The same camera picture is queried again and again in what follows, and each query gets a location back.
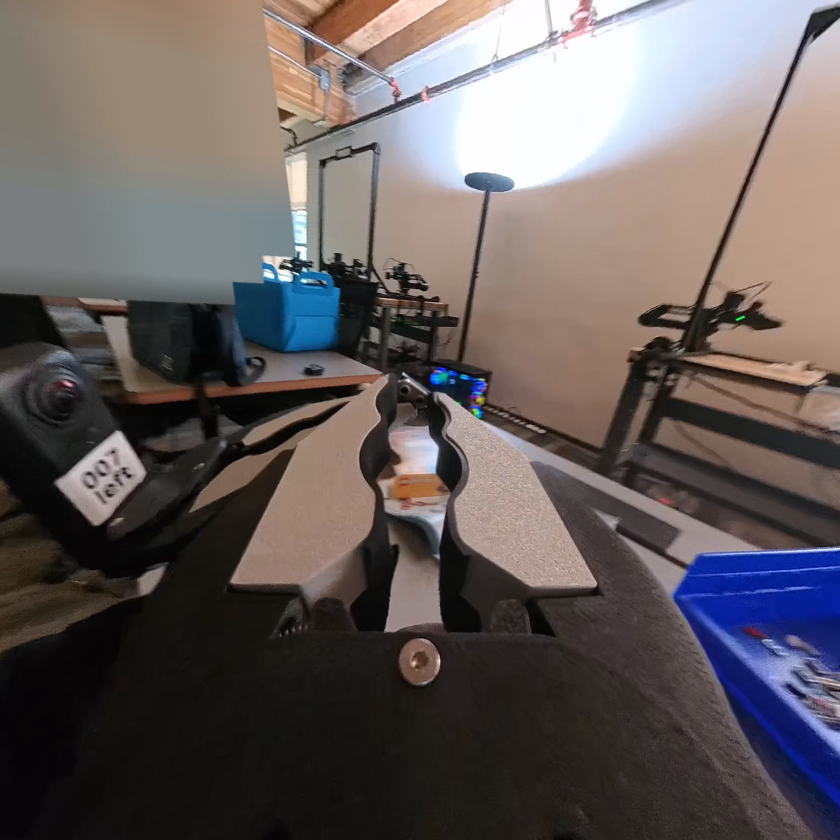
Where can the computer with coloured lights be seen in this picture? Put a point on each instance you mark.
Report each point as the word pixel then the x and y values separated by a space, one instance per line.
pixel 460 383

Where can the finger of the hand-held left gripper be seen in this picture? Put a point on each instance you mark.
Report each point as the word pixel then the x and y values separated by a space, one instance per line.
pixel 295 427

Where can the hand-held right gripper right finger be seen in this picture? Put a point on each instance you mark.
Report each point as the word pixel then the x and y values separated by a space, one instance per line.
pixel 525 525

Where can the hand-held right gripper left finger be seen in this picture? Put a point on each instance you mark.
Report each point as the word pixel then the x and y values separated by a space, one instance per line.
pixel 309 525

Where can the blue felt bag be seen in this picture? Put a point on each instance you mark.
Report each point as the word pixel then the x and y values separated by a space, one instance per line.
pixel 289 315

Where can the black camera stand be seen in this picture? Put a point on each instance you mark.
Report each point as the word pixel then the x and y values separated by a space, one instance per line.
pixel 400 282

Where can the white instruction booklet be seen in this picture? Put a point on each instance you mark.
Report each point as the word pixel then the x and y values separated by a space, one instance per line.
pixel 414 525

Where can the wooden top office desk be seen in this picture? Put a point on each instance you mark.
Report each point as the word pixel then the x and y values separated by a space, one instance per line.
pixel 282 372

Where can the small grey toy piece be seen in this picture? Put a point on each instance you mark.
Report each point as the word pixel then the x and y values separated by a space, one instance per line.
pixel 411 387

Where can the grey desk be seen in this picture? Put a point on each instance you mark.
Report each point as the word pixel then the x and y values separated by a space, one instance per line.
pixel 591 492

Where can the person's left forearm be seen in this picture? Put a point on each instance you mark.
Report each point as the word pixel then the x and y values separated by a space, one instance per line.
pixel 40 591

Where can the black floor lamp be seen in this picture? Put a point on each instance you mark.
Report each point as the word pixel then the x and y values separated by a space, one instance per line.
pixel 488 181

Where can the orange toy brick cardboard box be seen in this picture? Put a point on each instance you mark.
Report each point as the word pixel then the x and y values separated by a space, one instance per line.
pixel 420 487

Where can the black camera tripod rig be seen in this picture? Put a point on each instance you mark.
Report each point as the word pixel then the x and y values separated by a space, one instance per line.
pixel 683 394

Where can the pile of toy bricks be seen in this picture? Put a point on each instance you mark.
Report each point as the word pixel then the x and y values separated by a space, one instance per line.
pixel 807 683

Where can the black backpack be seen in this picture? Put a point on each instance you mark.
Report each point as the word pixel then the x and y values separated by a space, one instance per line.
pixel 184 341

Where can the blue plastic bin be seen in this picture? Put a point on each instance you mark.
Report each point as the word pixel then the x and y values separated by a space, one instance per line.
pixel 735 617

